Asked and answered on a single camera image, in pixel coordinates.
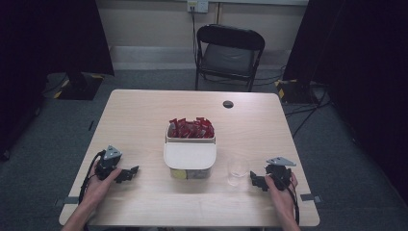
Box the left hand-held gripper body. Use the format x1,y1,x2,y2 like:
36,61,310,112
94,144,123,181

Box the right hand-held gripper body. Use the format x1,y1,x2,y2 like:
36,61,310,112
265,156,297,192

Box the clear plastic cup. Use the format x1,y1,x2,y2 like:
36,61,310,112
226,156,250,188

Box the white lidded storage box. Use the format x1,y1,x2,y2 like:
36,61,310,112
163,123,217,181

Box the person's right hand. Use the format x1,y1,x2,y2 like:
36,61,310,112
264,172,299,217

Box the person's left hand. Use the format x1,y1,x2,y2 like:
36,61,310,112
81,167,123,210

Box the bunch of red packets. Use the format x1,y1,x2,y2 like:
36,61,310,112
167,116,216,140

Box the black stand base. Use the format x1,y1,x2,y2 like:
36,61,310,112
274,78,319,105
53,71,106,101

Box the black folding chair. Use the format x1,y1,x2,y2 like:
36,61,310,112
194,24,267,93

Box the dark curtain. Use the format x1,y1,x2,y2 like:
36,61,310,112
0,0,115,162
282,0,408,206

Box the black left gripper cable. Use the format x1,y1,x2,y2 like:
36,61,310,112
78,149,107,205

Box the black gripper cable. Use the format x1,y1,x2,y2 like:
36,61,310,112
271,173,301,226
78,149,107,205

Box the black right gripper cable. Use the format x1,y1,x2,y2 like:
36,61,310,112
271,173,301,226

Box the grey table strap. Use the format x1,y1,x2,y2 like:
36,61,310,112
53,195,81,208
299,192,323,204

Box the black floor cables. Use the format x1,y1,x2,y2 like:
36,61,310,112
283,86,334,140

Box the black wall cable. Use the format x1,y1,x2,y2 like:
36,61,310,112
191,5,199,66

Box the white wall socket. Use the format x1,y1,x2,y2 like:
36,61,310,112
187,0,210,14

